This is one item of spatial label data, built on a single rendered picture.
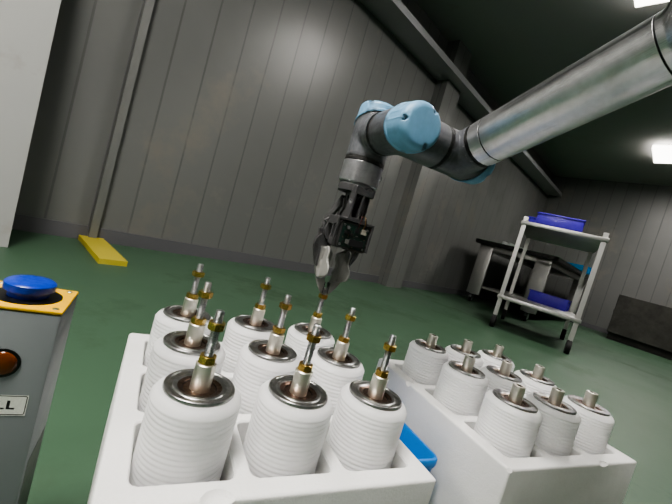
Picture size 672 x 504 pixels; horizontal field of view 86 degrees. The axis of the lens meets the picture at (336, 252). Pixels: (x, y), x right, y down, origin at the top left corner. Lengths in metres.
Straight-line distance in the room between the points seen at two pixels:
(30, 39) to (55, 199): 0.77
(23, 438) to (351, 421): 0.34
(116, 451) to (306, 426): 0.19
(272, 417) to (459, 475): 0.41
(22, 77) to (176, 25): 0.94
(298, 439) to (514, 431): 0.41
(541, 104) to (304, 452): 0.52
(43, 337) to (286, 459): 0.27
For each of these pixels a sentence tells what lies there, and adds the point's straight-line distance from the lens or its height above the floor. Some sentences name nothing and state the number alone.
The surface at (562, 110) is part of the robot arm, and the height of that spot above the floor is 0.68.
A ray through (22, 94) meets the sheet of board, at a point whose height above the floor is 0.63.
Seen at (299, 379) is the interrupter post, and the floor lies 0.27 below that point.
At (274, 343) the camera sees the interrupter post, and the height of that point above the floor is 0.27.
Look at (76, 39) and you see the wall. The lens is 2.48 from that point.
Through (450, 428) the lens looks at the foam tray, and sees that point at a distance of 0.76.
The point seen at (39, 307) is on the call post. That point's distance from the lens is 0.43.
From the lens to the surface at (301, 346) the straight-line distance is 0.69.
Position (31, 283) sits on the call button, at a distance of 0.44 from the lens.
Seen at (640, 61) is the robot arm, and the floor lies 0.71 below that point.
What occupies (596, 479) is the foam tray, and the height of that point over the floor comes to 0.15.
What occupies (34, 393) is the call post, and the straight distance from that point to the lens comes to 0.45.
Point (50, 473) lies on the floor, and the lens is 0.74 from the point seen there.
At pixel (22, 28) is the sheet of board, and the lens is 2.13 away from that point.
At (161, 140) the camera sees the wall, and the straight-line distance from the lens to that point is 2.52.
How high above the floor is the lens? 0.46
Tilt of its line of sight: 4 degrees down
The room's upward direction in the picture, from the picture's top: 16 degrees clockwise
